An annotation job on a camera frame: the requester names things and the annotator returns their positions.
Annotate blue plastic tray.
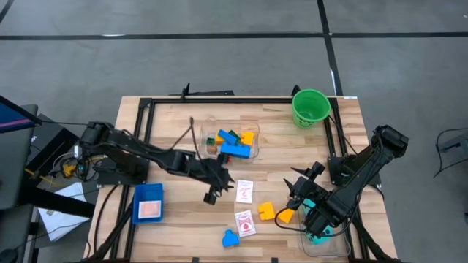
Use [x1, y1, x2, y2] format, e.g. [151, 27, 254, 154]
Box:
[132, 182, 165, 225]

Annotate black camera cable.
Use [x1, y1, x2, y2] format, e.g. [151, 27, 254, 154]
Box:
[120, 115, 209, 169]

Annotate white paper sheet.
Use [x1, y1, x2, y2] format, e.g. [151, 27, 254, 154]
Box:
[37, 181, 91, 242]

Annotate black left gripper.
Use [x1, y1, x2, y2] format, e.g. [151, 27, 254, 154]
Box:
[193, 159, 235, 191]

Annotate large blue toy brick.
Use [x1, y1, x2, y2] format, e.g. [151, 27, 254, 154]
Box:
[219, 141, 252, 160]

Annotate large yellow notched block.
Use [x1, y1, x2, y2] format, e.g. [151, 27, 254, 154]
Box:
[257, 202, 276, 221]

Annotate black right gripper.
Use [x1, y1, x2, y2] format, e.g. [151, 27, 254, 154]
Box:
[283, 162, 330, 210]

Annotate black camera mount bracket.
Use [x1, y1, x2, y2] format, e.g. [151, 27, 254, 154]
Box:
[170, 83, 235, 98]

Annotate long blue brick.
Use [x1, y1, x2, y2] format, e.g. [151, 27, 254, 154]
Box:
[218, 128, 239, 146]

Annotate monitor with blue screen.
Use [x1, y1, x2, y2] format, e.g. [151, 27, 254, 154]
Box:
[0, 95, 40, 134]

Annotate blue rounded toy block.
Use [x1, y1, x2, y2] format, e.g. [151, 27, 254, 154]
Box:
[222, 229, 241, 248]

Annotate yellow cable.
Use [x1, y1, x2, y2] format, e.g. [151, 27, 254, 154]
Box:
[24, 167, 56, 183]

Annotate card deck with red print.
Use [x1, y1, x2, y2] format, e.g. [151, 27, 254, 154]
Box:
[234, 210, 257, 238]

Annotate card deck with orange face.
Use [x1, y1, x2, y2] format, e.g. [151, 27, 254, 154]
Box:
[137, 199, 162, 220]

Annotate yellow wedge block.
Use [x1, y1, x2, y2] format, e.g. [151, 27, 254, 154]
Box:
[276, 207, 295, 224]

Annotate black side cart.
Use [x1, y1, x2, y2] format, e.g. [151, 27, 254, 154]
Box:
[0, 104, 97, 263]

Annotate green monster-face bucket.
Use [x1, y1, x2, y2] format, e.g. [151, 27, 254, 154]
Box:
[291, 88, 332, 129]

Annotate grey equipment stand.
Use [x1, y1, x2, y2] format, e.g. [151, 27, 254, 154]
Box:
[433, 126, 468, 179]

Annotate clear plastic bin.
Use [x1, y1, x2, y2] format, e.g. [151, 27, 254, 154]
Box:
[295, 182, 351, 259]
[199, 119, 260, 165]

